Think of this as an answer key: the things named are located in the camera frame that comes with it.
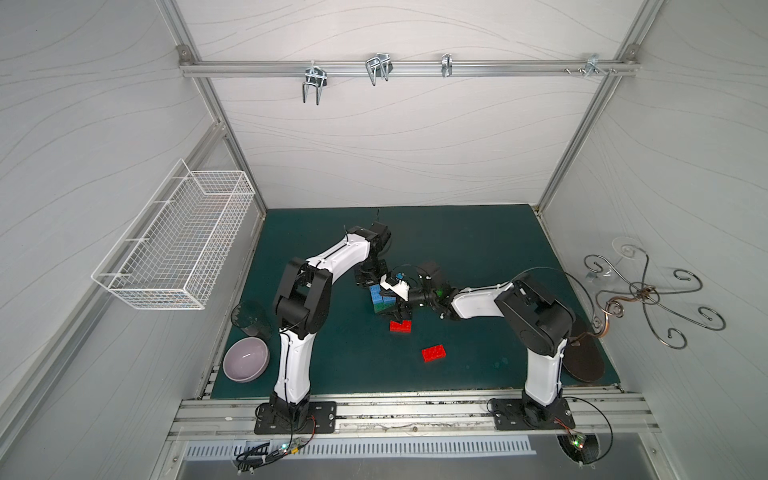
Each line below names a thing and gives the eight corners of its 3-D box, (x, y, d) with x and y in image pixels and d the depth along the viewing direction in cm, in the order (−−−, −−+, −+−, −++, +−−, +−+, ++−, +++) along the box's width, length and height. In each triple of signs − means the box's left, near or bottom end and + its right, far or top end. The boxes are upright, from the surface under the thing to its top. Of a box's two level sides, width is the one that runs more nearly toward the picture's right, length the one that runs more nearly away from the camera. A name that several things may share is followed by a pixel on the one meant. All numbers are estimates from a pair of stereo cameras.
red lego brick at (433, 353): (424, 363, 84) (425, 360, 82) (420, 352, 86) (421, 349, 84) (446, 357, 85) (447, 354, 83) (442, 346, 87) (443, 343, 85)
